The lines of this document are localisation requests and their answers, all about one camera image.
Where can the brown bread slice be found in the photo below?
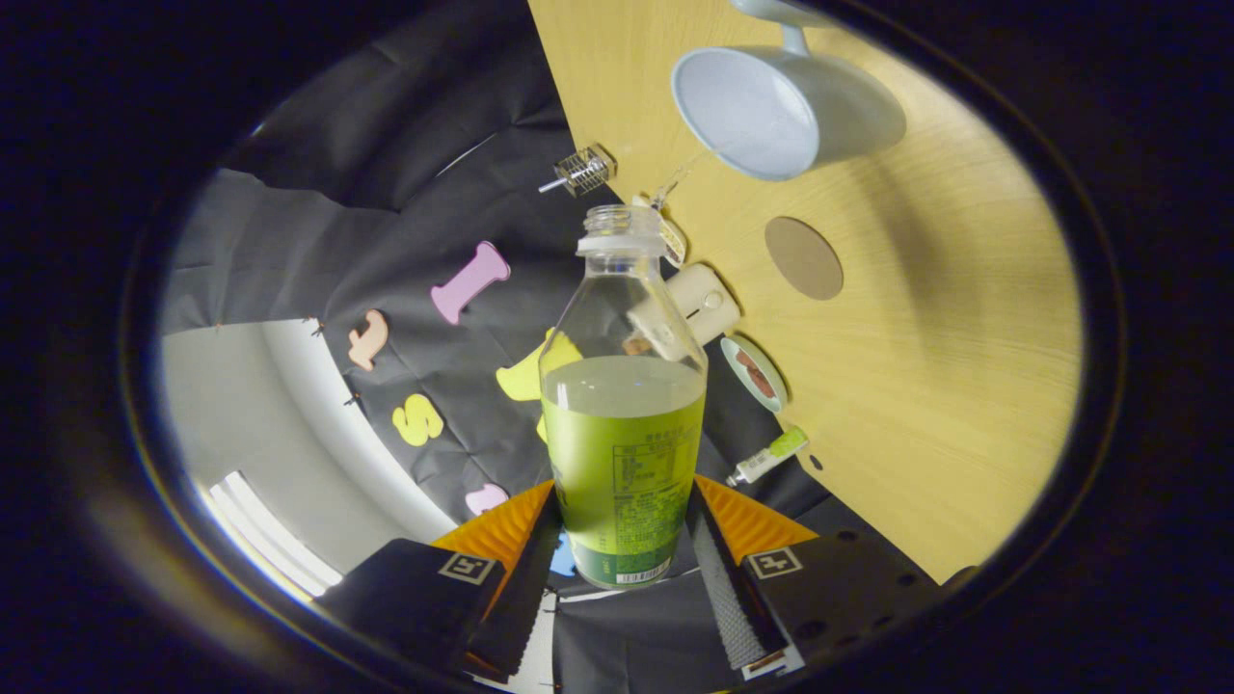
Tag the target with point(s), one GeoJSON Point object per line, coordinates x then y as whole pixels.
{"type": "Point", "coordinates": [747, 361]}
{"type": "Point", "coordinates": [764, 386]}

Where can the wooden table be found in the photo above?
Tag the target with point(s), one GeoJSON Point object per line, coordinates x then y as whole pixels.
{"type": "Point", "coordinates": [945, 386]}

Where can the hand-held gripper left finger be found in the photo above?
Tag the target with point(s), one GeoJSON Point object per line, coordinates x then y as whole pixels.
{"type": "Point", "coordinates": [516, 598]}

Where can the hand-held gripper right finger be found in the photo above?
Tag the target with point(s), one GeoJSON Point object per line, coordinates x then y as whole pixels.
{"type": "Point", "coordinates": [728, 588]}

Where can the white toaster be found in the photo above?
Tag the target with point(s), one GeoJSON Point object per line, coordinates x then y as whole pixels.
{"type": "Point", "coordinates": [709, 304]}

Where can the green label juice bottle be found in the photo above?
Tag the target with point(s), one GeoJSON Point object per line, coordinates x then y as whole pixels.
{"type": "Point", "coordinates": [622, 463]}

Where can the white divided snack tray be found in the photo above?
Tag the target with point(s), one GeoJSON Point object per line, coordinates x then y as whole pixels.
{"type": "Point", "coordinates": [675, 246]}

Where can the ceiling light panel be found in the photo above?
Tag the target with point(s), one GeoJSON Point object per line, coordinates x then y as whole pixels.
{"type": "Point", "coordinates": [270, 540]}

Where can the white cup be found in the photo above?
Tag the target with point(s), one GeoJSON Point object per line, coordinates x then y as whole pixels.
{"type": "Point", "coordinates": [848, 116]}

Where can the small white green bottle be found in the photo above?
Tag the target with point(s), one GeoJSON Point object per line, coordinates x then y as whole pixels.
{"type": "Point", "coordinates": [768, 456]}

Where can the white stick in holder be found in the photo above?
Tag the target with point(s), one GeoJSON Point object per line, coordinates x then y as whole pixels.
{"type": "Point", "coordinates": [551, 183]}

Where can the pale green plate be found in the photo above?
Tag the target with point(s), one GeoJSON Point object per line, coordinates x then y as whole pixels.
{"type": "Point", "coordinates": [730, 349]}

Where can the round brown coaster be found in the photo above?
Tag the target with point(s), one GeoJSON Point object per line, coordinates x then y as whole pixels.
{"type": "Point", "coordinates": [803, 257]}

